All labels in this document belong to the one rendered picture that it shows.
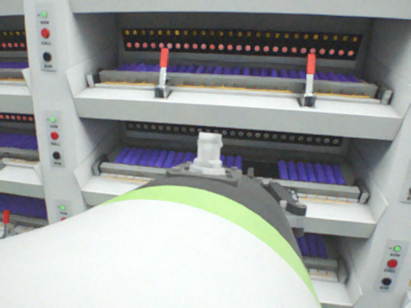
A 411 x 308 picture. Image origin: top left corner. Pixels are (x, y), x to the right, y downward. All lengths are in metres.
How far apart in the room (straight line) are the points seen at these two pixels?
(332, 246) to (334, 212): 0.21
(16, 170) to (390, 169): 0.81
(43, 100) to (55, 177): 0.17
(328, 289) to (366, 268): 0.11
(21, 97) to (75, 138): 0.15
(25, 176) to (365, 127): 0.73
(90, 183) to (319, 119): 0.49
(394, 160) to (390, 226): 0.13
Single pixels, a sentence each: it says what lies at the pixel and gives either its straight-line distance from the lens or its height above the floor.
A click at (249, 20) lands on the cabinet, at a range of 0.67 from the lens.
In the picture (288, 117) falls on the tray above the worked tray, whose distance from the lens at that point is 0.47.
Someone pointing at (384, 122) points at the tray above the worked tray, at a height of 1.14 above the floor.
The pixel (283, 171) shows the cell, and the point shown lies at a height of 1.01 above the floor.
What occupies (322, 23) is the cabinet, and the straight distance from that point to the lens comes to 0.69.
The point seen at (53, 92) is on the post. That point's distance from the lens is 0.59.
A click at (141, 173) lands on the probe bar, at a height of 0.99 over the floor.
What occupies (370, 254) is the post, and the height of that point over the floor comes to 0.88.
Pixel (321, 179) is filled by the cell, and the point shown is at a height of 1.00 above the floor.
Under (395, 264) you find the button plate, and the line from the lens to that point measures 0.64.
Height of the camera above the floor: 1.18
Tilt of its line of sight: 15 degrees down
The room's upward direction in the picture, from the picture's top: 3 degrees clockwise
